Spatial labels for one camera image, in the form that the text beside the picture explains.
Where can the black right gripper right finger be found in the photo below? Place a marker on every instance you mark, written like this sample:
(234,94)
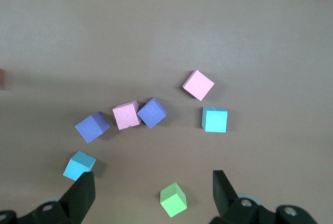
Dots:
(223,195)

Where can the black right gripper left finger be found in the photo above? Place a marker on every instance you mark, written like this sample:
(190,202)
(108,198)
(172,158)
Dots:
(78,198)

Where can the light blue foam cube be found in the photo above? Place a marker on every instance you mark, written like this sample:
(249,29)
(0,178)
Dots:
(76,166)
(215,121)

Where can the purple foam cube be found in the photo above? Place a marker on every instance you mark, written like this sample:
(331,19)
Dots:
(91,128)
(151,113)

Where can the red foam cube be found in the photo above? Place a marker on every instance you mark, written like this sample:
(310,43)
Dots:
(1,78)

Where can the green foam cube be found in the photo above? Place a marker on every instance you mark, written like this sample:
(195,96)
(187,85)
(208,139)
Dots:
(173,200)

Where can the dented pink foam cube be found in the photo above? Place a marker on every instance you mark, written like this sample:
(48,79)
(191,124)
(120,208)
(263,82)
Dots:
(126,116)

